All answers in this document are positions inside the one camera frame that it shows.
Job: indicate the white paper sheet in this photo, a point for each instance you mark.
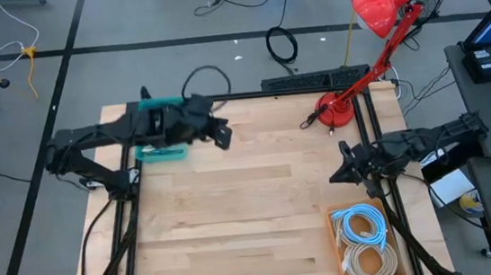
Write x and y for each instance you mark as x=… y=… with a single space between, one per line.
x=451 y=187

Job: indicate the teal plastic bin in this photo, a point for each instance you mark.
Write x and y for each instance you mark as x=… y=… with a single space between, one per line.
x=164 y=159

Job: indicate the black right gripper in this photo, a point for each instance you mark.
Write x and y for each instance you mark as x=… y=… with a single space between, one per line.
x=372 y=161

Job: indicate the round yellow-blue roll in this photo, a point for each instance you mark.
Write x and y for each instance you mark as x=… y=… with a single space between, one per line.
x=472 y=202

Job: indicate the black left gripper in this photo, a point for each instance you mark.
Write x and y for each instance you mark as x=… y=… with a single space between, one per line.
x=185 y=120

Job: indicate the orange plastic tray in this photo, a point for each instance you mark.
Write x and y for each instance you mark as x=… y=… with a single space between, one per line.
x=369 y=263

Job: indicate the red desk lamp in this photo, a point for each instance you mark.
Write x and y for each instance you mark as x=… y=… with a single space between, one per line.
x=379 y=7

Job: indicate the black desktop box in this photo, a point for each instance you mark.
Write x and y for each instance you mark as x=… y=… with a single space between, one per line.
x=487 y=64

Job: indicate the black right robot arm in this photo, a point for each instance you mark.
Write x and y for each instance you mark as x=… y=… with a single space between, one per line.
x=435 y=137

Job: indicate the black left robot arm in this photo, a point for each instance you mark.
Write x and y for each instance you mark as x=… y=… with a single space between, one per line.
x=92 y=136

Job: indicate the black keyboard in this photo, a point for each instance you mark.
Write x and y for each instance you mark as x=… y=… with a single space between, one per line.
x=303 y=81

